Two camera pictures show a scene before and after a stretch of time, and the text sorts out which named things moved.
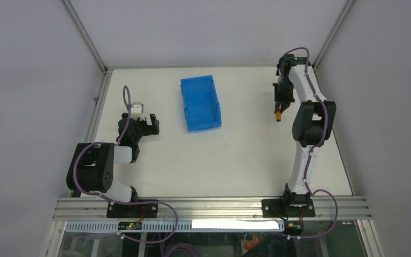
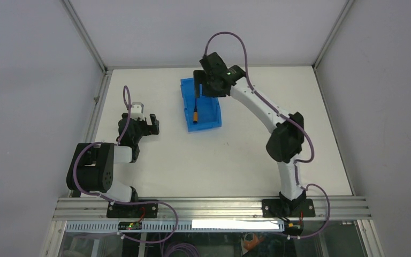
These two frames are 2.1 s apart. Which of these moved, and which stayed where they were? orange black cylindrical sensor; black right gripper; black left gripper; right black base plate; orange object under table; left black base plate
Moved: black right gripper; orange black cylindrical sensor
Stayed: orange object under table; left black base plate; black left gripper; right black base plate
